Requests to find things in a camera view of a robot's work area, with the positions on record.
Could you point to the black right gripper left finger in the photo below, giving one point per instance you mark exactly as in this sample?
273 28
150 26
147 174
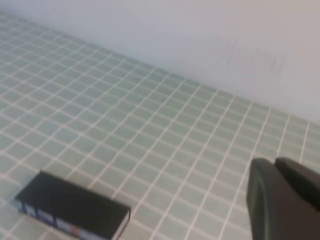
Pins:
275 207

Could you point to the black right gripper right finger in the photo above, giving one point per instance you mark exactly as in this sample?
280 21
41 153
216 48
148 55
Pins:
300 177

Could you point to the black printed glasses case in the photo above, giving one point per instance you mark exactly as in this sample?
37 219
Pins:
70 197

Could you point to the green checked tablecloth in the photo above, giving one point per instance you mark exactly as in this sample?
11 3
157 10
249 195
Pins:
150 125

